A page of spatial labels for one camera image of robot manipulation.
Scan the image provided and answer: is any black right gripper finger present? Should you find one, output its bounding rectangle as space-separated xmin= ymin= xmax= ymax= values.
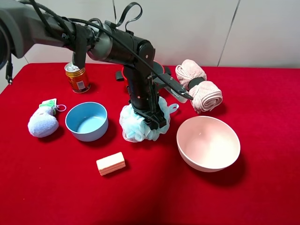
xmin=159 ymin=115 xmax=170 ymax=128

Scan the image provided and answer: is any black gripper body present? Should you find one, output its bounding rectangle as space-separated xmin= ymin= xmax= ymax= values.
xmin=123 ymin=64 xmax=166 ymax=122

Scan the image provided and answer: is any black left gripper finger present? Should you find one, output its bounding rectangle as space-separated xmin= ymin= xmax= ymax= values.
xmin=143 ymin=119 xmax=157 ymax=130

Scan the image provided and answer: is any light blue mesh bath sponge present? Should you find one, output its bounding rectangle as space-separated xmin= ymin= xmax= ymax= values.
xmin=119 ymin=97 xmax=179 ymax=143

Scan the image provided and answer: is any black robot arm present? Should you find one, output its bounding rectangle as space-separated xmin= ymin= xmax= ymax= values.
xmin=0 ymin=0 xmax=167 ymax=129

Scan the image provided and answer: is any pink plastic bowl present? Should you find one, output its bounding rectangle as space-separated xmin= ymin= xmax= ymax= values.
xmin=176 ymin=116 xmax=240 ymax=173

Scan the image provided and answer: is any rolled pink towel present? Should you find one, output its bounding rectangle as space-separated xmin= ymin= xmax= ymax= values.
xmin=175 ymin=59 xmax=223 ymax=113

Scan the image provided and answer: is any blue plastic bowl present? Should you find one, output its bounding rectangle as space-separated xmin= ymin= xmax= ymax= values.
xmin=65 ymin=102 xmax=108 ymax=142

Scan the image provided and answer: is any orange drink can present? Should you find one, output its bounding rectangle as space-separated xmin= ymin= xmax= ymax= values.
xmin=64 ymin=62 xmax=90 ymax=93

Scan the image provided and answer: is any purple plush eggplant toy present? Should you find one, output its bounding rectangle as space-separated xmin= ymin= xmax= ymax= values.
xmin=28 ymin=98 xmax=67 ymax=138

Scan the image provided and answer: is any red velvet table cloth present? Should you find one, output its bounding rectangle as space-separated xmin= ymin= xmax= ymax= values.
xmin=0 ymin=63 xmax=300 ymax=225

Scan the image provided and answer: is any red pot with black handles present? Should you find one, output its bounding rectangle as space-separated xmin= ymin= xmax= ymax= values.
xmin=115 ymin=61 xmax=171 ymax=91

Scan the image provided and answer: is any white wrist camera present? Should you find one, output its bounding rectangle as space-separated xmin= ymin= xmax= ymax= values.
xmin=153 ymin=73 xmax=193 ymax=103

